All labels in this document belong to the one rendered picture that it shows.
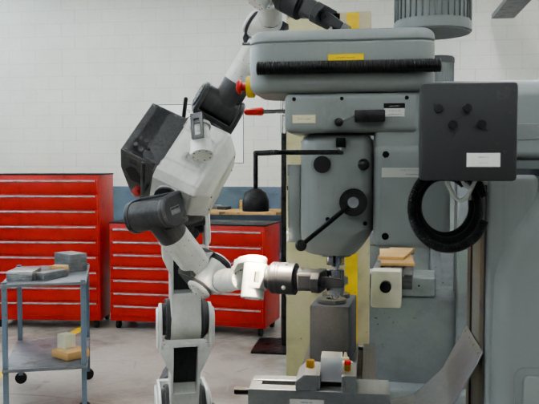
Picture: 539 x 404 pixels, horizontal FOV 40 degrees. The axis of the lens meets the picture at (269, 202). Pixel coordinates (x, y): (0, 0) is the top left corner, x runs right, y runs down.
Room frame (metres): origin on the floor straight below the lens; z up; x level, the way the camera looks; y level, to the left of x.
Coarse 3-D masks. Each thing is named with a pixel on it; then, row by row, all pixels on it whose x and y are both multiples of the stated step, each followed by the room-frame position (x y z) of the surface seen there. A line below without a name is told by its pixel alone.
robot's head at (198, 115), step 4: (200, 112) 2.15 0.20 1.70; (192, 116) 2.15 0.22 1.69; (196, 116) 2.15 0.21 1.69; (200, 116) 2.14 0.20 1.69; (204, 116) 2.17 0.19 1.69; (192, 120) 2.14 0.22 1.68; (196, 120) 2.16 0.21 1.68; (200, 120) 2.14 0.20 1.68; (192, 124) 2.13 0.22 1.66; (200, 124) 2.13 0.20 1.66; (192, 128) 2.13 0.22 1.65; (200, 128) 2.12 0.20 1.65; (192, 132) 2.12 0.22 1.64; (192, 136) 2.11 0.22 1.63; (196, 136) 2.11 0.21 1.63; (200, 136) 2.11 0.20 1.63; (204, 136) 2.11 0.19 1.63
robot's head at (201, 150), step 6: (198, 120) 2.15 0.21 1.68; (204, 120) 2.16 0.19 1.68; (198, 126) 2.15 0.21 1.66; (204, 126) 2.16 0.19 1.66; (210, 126) 2.18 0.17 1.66; (198, 132) 2.14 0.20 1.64; (204, 132) 2.14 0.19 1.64; (204, 138) 2.12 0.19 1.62; (192, 144) 2.12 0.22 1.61; (198, 144) 2.11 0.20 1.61; (204, 144) 2.11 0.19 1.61; (210, 144) 2.13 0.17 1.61; (192, 150) 2.11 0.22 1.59; (198, 150) 2.10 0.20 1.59; (204, 150) 2.11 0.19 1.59; (210, 150) 2.11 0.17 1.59; (192, 156) 2.13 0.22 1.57; (198, 156) 2.13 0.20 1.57; (204, 156) 2.13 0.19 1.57; (210, 156) 2.14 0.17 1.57
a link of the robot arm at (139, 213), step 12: (132, 204) 2.15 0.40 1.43; (144, 204) 2.12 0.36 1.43; (156, 204) 2.09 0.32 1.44; (132, 216) 2.12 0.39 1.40; (144, 216) 2.10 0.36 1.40; (156, 216) 2.09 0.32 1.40; (132, 228) 2.14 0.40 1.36; (144, 228) 2.13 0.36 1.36; (156, 228) 2.12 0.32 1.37; (168, 228) 2.13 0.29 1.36; (180, 228) 2.15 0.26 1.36; (168, 240) 2.14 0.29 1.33
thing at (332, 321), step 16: (320, 304) 2.26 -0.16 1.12; (336, 304) 2.24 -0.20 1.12; (352, 304) 2.31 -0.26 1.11; (320, 320) 2.23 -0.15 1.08; (336, 320) 2.22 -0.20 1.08; (352, 320) 2.31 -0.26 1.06; (320, 336) 2.23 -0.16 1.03; (336, 336) 2.22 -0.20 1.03; (352, 336) 2.31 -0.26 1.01; (320, 352) 2.23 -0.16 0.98; (352, 352) 2.32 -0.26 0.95
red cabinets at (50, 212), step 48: (0, 192) 6.90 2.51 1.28; (48, 192) 6.88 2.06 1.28; (96, 192) 6.86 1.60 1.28; (0, 240) 6.90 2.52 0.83; (48, 240) 6.88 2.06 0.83; (96, 240) 6.87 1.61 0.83; (144, 240) 6.81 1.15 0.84; (240, 240) 6.56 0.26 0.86; (0, 288) 6.89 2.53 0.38; (48, 288) 6.87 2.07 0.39; (96, 288) 6.86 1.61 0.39; (144, 288) 6.80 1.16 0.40
